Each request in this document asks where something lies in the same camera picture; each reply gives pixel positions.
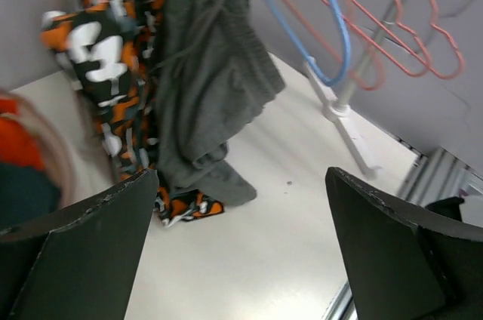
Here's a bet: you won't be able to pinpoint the grey knit shorts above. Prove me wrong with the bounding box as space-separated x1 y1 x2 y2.
155 0 285 206

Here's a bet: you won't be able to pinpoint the pink wire hanger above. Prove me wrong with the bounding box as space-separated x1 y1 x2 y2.
373 0 465 81

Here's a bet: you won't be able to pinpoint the orange black camo shorts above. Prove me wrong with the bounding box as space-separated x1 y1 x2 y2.
39 0 226 229

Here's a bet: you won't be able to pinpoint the blue wire hanger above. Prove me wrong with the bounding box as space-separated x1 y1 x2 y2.
235 0 352 88

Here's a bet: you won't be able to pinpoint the pink plastic basin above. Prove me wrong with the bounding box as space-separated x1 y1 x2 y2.
1 89 75 209

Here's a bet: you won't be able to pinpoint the metal clothes rack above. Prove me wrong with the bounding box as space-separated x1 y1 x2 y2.
301 0 431 178

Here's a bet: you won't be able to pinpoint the dark navy shorts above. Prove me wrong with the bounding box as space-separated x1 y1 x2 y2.
1 162 61 230

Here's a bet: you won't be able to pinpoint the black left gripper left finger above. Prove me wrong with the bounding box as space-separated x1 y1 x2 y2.
1 169 158 320

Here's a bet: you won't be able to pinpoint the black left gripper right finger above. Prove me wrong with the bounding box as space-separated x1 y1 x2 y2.
325 167 482 319

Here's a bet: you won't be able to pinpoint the pink hanger of orange shorts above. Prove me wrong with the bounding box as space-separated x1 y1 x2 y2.
273 0 433 78

